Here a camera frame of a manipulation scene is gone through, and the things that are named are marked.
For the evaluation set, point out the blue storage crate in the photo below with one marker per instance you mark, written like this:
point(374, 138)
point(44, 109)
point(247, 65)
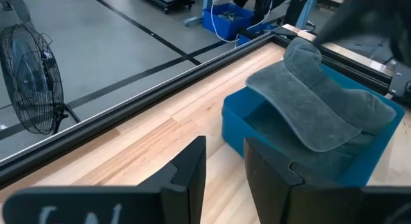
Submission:
point(224, 23)

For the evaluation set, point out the blue storage bins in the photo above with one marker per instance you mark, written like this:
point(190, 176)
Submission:
point(214, 23)

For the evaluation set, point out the black floor fan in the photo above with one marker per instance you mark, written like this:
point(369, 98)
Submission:
point(32, 82)

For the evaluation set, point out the blue metal stand leg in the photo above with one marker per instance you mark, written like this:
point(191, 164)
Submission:
point(205, 9)

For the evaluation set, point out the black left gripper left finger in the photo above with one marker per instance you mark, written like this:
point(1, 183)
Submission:
point(106, 204)

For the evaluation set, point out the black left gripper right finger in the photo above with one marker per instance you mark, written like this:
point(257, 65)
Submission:
point(282, 198)

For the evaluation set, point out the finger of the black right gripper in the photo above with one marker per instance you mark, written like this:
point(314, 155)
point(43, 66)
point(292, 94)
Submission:
point(356, 18)

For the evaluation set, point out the blue plastic bin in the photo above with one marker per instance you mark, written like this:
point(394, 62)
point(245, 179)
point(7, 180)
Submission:
point(234, 127)

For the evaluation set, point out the blue-grey cap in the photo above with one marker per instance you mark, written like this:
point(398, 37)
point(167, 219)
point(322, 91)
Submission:
point(305, 105)
point(321, 164)

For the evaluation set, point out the black wheeled cart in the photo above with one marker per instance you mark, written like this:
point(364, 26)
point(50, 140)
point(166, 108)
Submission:
point(167, 1)

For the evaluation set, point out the black aluminium table frame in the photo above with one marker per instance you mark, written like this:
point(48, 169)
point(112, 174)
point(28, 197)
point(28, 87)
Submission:
point(128, 105)

